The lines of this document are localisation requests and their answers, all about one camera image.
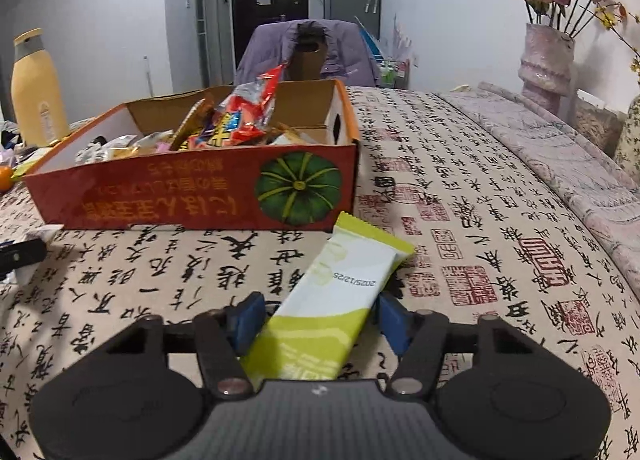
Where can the orange mandarin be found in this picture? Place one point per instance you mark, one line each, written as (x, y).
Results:
(5, 177)

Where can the pink ribbed vase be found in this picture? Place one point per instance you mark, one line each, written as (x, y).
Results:
(545, 69)

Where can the speckled bottle vase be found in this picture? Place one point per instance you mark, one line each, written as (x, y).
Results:
(629, 139)

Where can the dark entrance door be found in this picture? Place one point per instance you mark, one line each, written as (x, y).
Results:
(250, 34)

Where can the purple jacket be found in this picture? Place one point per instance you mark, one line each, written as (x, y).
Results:
(265, 54)

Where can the grey interior door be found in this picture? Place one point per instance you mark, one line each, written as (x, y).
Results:
(205, 19)

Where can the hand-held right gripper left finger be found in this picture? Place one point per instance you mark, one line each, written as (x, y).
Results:
(248, 325)

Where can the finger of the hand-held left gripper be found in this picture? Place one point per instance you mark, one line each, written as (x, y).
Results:
(22, 256)

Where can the cracker picture snack packet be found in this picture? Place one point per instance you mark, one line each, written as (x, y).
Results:
(122, 152)

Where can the yellow thermos bottle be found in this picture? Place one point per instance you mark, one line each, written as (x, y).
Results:
(40, 94)

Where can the folded pink blanket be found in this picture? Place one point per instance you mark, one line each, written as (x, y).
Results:
(550, 159)

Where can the green and white snack packet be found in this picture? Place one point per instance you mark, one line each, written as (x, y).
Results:
(340, 290)

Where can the dark cloth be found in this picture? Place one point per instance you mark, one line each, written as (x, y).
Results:
(9, 134)

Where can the glass jar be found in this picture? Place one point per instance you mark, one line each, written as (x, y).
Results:
(595, 122)

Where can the small silver snack packet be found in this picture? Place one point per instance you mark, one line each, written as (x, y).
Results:
(90, 152)

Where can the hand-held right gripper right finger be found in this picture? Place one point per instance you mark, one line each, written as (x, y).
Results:
(395, 325)

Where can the orange cardboard box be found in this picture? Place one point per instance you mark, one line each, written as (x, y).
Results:
(175, 195)

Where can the snack packets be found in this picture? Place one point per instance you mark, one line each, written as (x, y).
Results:
(192, 124)

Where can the small storage rack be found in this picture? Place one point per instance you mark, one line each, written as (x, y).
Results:
(397, 72)

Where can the red cartoon snack bag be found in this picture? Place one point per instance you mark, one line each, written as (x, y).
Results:
(245, 109)

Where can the wooden chair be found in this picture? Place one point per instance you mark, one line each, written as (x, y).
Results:
(307, 62)

